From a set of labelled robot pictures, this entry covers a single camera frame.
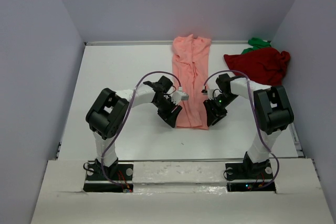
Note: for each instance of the aluminium rail front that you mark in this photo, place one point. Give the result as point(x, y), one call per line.
point(184, 160)

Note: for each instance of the pink t shirt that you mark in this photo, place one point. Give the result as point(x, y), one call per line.
point(190, 65)

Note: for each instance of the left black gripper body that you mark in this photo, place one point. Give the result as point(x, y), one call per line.
point(169, 112)

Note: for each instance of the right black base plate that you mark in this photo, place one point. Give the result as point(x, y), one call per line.
point(239, 181)

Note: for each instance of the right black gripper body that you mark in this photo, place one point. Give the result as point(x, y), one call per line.
point(213, 114)

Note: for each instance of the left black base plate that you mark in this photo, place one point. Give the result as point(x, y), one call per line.
point(119, 182)

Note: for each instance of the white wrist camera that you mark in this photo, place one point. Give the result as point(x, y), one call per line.
point(179, 96)
point(210, 93)

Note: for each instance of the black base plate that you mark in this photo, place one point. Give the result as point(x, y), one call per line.
point(119, 182)
point(239, 181)

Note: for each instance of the aluminium rail back edge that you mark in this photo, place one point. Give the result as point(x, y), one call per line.
point(157, 42)

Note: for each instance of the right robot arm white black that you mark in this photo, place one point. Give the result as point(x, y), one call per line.
point(272, 114)

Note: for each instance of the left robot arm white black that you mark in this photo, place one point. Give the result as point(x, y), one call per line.
point(108, 114)

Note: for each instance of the red t shirt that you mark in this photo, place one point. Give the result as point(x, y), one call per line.
point(266, 65)

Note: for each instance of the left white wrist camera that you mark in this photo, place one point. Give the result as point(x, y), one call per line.
point(179, 96)

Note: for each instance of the green t shirt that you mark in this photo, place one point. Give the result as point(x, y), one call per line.
point(256, 44)

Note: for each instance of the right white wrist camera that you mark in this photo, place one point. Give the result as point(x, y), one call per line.
point(210, 93)

